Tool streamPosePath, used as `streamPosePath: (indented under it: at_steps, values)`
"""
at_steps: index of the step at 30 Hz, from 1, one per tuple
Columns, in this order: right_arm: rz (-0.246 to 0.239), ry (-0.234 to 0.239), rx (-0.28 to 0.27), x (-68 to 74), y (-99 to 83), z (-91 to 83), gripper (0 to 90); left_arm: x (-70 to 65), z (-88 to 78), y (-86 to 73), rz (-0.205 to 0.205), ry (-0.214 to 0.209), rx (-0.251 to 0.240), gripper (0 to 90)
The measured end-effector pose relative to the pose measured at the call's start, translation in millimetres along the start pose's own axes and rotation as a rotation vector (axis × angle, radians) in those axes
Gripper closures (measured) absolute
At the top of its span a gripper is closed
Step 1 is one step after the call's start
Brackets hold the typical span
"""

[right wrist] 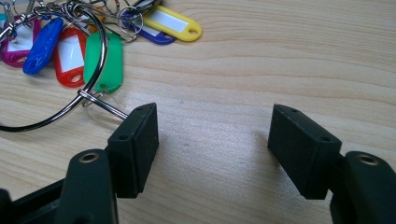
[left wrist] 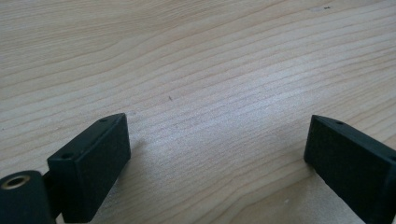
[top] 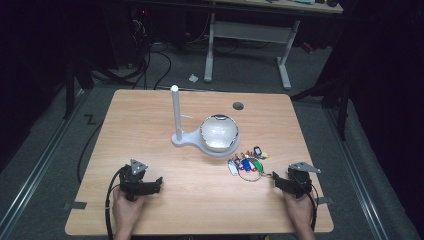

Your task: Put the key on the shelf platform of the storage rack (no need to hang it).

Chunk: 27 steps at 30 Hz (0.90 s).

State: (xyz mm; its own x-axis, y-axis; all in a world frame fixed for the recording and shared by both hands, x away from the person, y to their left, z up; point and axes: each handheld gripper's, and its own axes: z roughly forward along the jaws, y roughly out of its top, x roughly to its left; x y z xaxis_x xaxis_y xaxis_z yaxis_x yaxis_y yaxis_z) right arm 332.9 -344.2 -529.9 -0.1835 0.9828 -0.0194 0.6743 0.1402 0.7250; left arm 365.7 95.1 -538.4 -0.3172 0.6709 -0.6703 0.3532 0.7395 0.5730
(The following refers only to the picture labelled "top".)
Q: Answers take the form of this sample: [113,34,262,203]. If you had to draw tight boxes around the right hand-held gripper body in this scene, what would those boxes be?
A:
[285,161,323,201]

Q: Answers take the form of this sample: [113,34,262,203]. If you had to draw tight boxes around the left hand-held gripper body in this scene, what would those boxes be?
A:
[118,158,150,203]

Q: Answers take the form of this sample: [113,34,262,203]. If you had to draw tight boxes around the bunch of colourful key tags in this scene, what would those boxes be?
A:
[227,145,273,183]

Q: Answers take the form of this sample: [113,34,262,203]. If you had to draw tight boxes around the person's right hand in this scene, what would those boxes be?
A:
[282,191,316,232]

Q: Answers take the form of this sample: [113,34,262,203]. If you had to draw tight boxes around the person's left hand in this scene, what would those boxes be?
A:
[112,189,146,233]

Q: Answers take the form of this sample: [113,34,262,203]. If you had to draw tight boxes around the white stand with pole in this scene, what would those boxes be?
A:
[169,84,241,158]

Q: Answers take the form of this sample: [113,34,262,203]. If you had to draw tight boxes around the shiny metal bowl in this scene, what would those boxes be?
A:
[199,114,240,153]

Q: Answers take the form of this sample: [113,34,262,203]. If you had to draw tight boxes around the dark metal stand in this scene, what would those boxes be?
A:
[62,54,96,120]
[290,74,352,142]

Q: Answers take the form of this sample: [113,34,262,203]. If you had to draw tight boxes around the grey-legged wooden desk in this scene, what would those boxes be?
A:
[203,0,344,91]

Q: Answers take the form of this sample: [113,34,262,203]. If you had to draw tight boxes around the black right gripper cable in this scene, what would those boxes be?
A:
[297,181,320,232]

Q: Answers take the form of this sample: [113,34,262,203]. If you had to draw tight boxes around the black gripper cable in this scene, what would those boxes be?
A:
[297,181,320,232]
[104,165,127,240]

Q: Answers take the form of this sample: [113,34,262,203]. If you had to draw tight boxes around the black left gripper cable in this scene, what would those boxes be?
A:
[104,165,127,240]

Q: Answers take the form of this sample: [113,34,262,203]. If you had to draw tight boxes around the black cable beside table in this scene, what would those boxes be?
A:
[76,121,105,185]

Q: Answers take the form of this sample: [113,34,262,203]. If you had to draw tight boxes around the metal floor rail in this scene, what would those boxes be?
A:
[324,108,391,240]
[0,88,88,234]

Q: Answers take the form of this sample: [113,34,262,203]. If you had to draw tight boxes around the bundle of black floor cables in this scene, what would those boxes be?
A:
[130,13,173,91]

